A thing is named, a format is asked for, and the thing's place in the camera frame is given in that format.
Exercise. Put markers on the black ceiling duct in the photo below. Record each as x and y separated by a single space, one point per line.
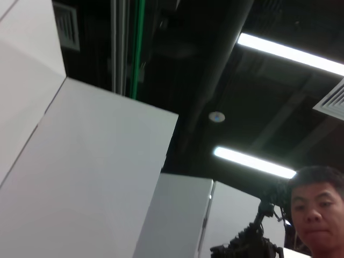
215 67

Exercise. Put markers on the grey ceiling air vent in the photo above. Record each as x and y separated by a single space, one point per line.
65 27

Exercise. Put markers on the round ceiling smoke detector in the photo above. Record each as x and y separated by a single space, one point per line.
216 117

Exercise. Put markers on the white ceiling light strip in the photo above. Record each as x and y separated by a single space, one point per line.
252 161
282 51

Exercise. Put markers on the black camera rig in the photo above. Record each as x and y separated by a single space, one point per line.
250 242

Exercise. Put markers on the green ceiling pipe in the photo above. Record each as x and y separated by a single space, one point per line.
139 40

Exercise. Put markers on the white louvred air vent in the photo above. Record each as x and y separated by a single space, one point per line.
333 102

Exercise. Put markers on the person head short hair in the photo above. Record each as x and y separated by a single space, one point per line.
317 209

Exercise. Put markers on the grey ceiling pipe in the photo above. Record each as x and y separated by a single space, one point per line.
114 40
123 40

